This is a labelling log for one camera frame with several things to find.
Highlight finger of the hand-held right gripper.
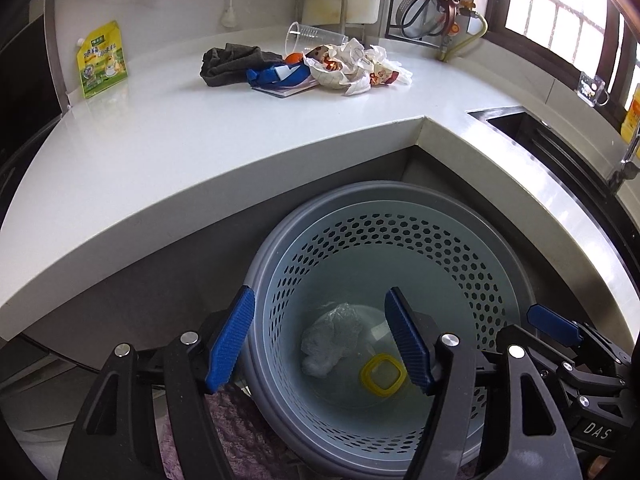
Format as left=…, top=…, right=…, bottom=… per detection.
left=526, top=304, right=632, bottom=386
left=496, top=325, right=623, bottom=411

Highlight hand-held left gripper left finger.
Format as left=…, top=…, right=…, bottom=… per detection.
left=57, top=286, right=257, bottom=480

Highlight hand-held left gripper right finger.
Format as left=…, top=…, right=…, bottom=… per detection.
left=384, top=286, right=583, bottom=480

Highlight blue-grey perforated trash basket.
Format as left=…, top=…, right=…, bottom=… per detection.
left=243, top=180, right=536, bottom=468

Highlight white paper pad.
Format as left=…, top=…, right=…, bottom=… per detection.
left=251, top=80, right=318, bottom=97

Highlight red printed snack wrapper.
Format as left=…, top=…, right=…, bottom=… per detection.
left=370, top=67, right=401, bottom=88

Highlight blue plastic packet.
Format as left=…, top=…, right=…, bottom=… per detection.
left=246, top=62, right=313, bottom=88

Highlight printed paper bowl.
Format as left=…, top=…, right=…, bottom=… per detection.
left=303, top=45, right=351, bottom=91

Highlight dark grey cloth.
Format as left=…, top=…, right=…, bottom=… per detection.
left=200, top=44, right=286, bottom=88

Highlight clear plastic cup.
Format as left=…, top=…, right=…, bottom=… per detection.
left=285, top=21, right=349, bottom=56

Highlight crumpled clear plastic bag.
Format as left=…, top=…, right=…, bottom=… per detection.
left=300, top=302, right=365, bottom=378

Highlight purple floor mat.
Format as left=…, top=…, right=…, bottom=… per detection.
left=160, top=385, right=311, bottom=480

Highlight steel faucet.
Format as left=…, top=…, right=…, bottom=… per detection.
left=607, top=132, right=640, bottom=193

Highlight steel sink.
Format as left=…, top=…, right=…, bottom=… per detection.
left=469, top=106, right=621, bottom=186

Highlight yellow bottle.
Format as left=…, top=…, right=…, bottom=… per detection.
left=620, top=85, right=640, bottom=143

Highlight clear plastic holder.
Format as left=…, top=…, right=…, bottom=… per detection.
left=575, top=72, right=608, bottom=106

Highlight yellow seasoning pouch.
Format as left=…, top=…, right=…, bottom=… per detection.
left=76, top=21, right=130, bottom=100

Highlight dark rimmed pan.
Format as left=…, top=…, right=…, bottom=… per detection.
left=400, top=0, right=461, bottom=38

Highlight steel dish rack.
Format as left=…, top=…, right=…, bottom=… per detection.
left=385, top=0, right=493, bottom=48

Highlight yellow ring lid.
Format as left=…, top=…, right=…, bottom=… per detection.
left=360, top=354, right=408, bottom=397

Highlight yellow gas hose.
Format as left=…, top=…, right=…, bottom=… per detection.
left=440, top=12, right=488, bottom=61

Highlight window with brown frame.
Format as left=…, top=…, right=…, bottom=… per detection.
left=492, top=0, right=640, bottom=96

